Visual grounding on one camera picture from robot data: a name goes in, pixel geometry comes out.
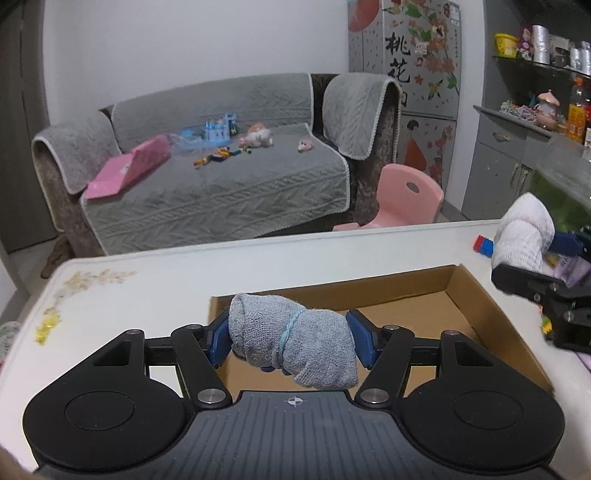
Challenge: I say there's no white and pink plush toy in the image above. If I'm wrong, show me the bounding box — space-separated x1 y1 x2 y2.
239 122 274 148

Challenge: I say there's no pink child chair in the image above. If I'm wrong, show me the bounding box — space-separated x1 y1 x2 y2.
332 164 445 232

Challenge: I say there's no blue toy castle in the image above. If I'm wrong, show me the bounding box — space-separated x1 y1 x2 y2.
204 113 240 142

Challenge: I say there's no cardboard box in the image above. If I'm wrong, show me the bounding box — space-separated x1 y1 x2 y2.
209 264 555 398

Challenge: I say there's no grey cabinet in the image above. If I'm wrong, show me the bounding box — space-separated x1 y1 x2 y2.
462 105 555 222

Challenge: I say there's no orange drink bottle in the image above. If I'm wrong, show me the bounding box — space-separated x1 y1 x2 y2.
566 78 590 144

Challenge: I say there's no clear plastic toy bag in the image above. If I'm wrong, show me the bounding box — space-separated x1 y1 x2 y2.
168 129 206 151

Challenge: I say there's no grey armrest cover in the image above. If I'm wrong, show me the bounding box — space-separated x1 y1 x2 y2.
321 73 402 161
31 111 123 195

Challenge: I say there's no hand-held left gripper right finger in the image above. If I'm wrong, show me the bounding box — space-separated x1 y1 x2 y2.
345 309 484 409

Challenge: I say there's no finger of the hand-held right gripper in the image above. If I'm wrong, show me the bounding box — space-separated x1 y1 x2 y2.
552 228 591 257
491 264 574 304

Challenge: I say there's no silver can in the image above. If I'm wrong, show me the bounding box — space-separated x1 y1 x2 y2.
532 25 553 64

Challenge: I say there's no grey sofa cover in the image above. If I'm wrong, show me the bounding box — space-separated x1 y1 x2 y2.
81 73 350 254

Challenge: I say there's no refrigerator with flower decals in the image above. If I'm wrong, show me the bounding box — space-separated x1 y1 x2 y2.
347 0 462 190

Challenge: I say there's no glass fish tank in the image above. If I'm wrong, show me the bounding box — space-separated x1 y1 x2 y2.
529 134 591 232

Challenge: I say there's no grey sofa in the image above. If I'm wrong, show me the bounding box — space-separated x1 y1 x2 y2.
31 73 403 257

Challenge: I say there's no grey room door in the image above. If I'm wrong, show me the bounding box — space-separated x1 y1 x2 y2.
0 0 59 253

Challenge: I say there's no white towel bundle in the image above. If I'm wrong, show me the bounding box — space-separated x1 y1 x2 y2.
492 193 556 273

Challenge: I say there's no white desktop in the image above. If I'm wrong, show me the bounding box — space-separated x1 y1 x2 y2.
0 220 591 464

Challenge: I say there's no grey sock bundle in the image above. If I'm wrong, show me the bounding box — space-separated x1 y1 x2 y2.
228 293 360 388

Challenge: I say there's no pink mushroom figurine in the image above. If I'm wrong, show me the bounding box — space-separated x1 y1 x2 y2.
536 90 562 130

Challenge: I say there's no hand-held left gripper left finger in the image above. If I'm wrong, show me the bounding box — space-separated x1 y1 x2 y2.
90 310 234 411

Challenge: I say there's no yellow bowl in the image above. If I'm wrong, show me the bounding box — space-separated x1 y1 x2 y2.
495 33 519 58

